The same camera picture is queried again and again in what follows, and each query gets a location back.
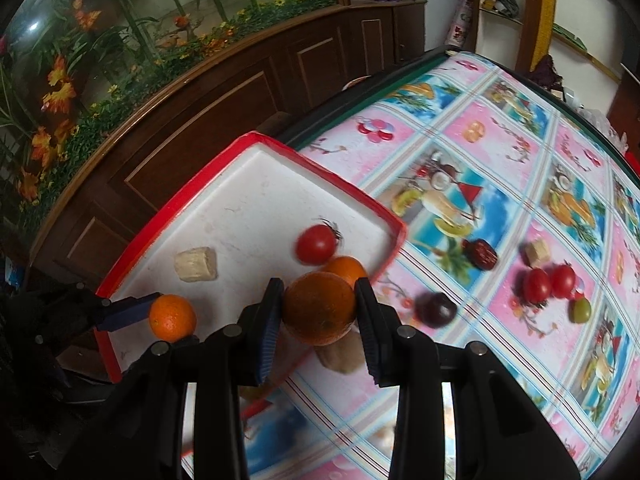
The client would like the red-rimmed white tray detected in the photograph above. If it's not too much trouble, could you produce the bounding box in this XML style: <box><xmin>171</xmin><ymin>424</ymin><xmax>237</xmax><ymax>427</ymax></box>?
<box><xmin>94</xmin><ymin>131</ymin><xmax>407</xmax><ymax>456</ymax></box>

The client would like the floral paper roll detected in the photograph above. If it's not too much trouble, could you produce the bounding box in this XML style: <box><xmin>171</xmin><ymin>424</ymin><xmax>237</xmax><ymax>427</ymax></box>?
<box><xmin>445</xmin><ymin>0</ymin><xmax>475</xmax><ymax>51</ymax></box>

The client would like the dark purple round fruit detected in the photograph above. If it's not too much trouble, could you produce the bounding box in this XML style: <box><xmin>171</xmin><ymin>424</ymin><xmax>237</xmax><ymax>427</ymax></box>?
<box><xmin>415</xmin><ymin>291</ymin><xmax>457</xmax><ymax>329</ymax></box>

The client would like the dark red jujube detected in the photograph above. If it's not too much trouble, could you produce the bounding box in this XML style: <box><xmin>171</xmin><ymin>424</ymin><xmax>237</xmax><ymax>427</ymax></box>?
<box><xmin>461</xmin><ymin>238</ymin><xmax>499</xmax><ymax>271</ymax></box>

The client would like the artificial flower display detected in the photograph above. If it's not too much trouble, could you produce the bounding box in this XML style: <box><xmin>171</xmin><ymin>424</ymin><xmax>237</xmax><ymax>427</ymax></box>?
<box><xmin>0</xmin><ymin>0</ymin><xmax>351</xmax><ymax>241</ymax></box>

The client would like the dark red cloth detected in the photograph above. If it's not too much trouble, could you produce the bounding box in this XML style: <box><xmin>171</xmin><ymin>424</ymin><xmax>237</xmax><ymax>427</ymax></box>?
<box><xmin>530</xmin><ymin>54</ymin><xmax>563</xmax><ymax>92</ymax></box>

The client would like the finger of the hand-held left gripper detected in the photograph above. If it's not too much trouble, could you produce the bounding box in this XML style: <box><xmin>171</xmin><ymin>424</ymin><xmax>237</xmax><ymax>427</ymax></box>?
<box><xmin>95</xmin><ymin>291</ymin><xmax>163</xmax><ymax>333</ymax></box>

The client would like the dark red cherry tomato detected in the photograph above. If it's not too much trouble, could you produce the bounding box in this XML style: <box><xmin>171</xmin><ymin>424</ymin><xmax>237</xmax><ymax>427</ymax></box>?
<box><xmin>522</xmin><ymin>268</ymin><xmax>552</xmax><ymax>304</ymax></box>

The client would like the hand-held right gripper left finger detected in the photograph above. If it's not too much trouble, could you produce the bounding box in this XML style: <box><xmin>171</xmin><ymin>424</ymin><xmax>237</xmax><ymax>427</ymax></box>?
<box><xmin>60</xmin><ymin>277</ymin><xmax>286</xmax><ymax>480</ymax></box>

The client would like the white wall shelf unit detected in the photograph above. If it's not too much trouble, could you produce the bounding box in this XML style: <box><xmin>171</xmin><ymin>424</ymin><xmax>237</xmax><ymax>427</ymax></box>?
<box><xmin>475</xmin><ymin>0</ymin><xmax>640</xmax><ymax>86</ymax></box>

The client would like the brown wooden cabinet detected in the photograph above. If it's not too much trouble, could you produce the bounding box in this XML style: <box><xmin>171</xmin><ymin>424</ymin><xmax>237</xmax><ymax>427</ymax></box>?
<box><xmin>25</xmin><ymin>0</ymin><xmax>428</xmax><ymax>301</ymax></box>

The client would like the flat green object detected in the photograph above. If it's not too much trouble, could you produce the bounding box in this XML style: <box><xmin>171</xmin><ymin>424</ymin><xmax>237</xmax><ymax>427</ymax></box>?
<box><xmin>552</xmin><ymin>25</ymin><xmax>588</xmax><ymax>53</ymax></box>

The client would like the small orange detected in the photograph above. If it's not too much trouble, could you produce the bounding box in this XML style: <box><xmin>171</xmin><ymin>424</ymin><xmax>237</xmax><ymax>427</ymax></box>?
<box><xmin>149</xmin><ymin>294</ymin><xmax>197</xmax><ymax>343</ymax></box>
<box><xmin>325</xmin><ymin>256</ymin><xmax>369</xmax><ymax>291</ymax></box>

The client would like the large orange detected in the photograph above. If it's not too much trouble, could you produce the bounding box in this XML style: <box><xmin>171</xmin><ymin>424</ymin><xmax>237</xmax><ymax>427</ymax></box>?
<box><xmin>283</xmin><ymin>271</ymin><xmax>357</xmax><ymax>347</ymax></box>

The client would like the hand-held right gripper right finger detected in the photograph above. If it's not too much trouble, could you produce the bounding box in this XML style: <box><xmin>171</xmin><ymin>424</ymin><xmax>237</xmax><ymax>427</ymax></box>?
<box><xmin>354</xmin><ymin>277</ymin><xmax>583</xmax><ymax>480</ymax></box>

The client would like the dark green bag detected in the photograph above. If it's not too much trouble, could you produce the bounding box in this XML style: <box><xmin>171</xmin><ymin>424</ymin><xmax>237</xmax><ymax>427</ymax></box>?
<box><xmin>482</xmin><ymin>0</ymin><xmax>523</xmax><ymax>23</ymax></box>

